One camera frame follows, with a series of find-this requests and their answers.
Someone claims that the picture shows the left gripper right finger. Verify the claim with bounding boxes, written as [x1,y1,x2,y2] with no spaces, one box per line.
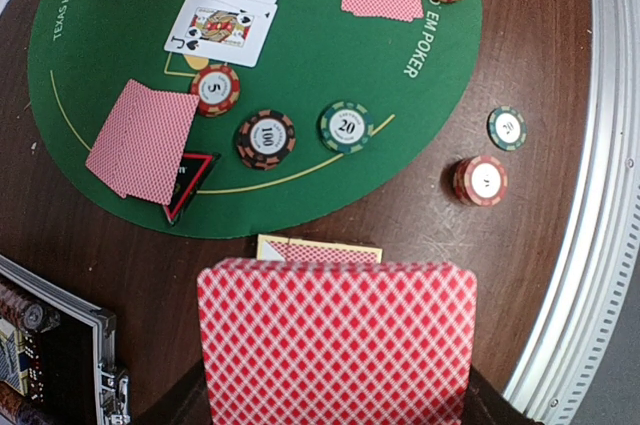
[464,367,543,425]

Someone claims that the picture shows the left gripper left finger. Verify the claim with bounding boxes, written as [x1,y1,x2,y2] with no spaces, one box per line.
[133,362,210,425]

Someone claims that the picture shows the red-backed card deck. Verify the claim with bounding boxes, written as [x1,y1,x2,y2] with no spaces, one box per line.
[197,258,477,424]

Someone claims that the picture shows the orange chip stack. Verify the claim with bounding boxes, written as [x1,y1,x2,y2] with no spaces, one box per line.
[453,155,509,207]

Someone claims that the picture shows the green chip stack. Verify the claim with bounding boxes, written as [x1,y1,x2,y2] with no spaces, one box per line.
[487,106,527,151]

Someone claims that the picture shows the face-up community card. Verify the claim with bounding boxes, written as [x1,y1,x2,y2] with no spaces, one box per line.
[164,0,278,68]

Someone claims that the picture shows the aluminium poker case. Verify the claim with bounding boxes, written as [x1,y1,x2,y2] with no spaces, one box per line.
[1,258,132,424]

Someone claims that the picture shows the red dice in case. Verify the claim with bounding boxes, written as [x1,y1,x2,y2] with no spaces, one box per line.
[25,337,45,405]

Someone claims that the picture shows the tan card box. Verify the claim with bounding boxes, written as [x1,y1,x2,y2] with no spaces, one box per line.
[256,235,383,263]

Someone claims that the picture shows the blue card deck in case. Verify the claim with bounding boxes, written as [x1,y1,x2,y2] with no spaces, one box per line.
[0,319,30,396]

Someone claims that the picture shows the brown chip row in case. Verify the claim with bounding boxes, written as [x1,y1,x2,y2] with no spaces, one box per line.
[0,278,60,334]

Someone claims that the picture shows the triangular all-in marker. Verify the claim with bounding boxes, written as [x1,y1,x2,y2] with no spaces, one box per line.
[163,152,221,226]

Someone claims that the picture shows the round green poker mat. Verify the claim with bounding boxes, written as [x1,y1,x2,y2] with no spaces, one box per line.
[28,0,483,239]

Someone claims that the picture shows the aluminium front rail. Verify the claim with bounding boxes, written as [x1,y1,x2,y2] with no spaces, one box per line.
[504,0,639,424]

